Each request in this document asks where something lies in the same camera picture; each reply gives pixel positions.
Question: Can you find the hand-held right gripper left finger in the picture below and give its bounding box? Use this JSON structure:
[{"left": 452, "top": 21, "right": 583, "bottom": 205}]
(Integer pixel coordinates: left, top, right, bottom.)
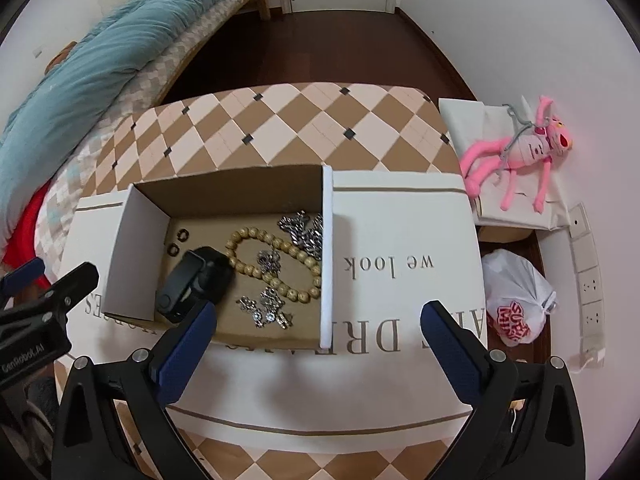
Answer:
[{"left": 59, "top": 301, "right": 217, "bottom": 480}]

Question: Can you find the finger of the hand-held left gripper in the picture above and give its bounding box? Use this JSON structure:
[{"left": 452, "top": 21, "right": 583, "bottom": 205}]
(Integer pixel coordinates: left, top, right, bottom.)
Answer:
[
  {"left": 0, "top": 257, "right": 45, "bottom": 306},
  {"left": 37, "top": 261, "right": 100, "bottom": 328}
]

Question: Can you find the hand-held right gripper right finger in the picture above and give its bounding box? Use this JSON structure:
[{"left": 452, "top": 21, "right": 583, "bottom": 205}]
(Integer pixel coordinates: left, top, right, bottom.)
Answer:
[{"left": 421, "top": 300, "right": 586, "bottom": 480}]

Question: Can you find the black smart band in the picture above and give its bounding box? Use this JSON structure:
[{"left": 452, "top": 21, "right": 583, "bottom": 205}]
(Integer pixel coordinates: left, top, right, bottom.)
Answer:
[{"left": 156, "top": 246, "right": 236, "bottom": 324}]

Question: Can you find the thin silver chain bracelet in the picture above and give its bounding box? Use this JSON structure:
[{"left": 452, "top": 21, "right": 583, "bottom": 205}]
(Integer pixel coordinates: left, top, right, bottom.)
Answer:
[{"left": 236, "top": 287, "right": 295, "bottom": 331}]

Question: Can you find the wooden bead bracelet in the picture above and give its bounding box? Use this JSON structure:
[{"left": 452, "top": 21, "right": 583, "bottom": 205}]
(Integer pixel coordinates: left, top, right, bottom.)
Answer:
[{"left": 223, "top": 226, "right": 323, "bottom": 304}]

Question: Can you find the chunky silver chain bracelet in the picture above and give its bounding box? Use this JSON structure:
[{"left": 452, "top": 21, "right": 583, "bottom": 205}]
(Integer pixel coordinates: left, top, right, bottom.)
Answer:
[{"left": 277, "top": 211, "right": 324, "bottom": 262}]

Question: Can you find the red cloth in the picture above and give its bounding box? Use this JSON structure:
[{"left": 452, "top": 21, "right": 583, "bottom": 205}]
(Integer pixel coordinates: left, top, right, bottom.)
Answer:
[{"left": 0, "top": 182, "right": 53, "bottom": 291}]

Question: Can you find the person's dark fleece trouser leg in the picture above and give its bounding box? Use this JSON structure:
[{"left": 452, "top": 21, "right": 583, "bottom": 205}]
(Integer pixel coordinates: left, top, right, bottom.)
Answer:
[{"left": 17, "top": 375, "right": 66, "bottom": 411}]

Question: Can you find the grey shoe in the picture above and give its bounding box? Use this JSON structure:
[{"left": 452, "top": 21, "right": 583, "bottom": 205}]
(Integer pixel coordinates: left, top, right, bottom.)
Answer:
[{"left": 10, "top": 400, "right": 58, "bottom": 461}]

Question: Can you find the white plastic bag red print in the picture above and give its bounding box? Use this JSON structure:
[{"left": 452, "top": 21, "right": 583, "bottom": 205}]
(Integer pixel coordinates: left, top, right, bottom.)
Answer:
[{"left": 481, "top": 249, "right": 557, "bottom": 348}]

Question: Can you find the brown cardboard box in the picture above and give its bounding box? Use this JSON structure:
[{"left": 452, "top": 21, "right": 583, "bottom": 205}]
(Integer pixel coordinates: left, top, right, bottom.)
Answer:
[{"left": 477, "top": 225, "right": 536, "bottom": 243}]

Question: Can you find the checked printed tablecloth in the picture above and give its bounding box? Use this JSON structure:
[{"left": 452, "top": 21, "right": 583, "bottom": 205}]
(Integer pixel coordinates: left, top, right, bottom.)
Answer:
[{"left": 57, "top": 82, "right": 488, "bottom": 480}]

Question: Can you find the white power strip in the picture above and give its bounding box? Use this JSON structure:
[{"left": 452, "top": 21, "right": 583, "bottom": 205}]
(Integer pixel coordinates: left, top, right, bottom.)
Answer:
[{"left": 567, "top": 202, "right": 607, "bottom": 361}]

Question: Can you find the brown wooden piece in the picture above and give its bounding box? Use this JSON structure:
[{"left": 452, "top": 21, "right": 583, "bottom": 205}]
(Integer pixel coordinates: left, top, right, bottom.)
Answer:
[{"left": 44, "top": 40, "right": 78, "bottom": 76}]

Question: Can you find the pink plush toy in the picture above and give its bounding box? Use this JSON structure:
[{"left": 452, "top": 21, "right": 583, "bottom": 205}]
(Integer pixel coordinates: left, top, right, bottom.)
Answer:
[{"left": 460, "top": 95, "right": 573, "bottom": 213}]

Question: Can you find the blue quilt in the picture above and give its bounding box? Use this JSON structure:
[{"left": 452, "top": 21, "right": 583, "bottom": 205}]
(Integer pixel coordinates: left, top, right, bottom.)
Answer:
[{"left": 0, "top": 0, "right": 276, "bottom": 198}]

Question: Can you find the white charger cable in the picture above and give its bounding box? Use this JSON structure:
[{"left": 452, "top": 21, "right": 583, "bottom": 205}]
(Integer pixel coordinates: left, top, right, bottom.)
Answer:
[{"left": 565, "top": 355, "right": 601, "bottom": 373}]

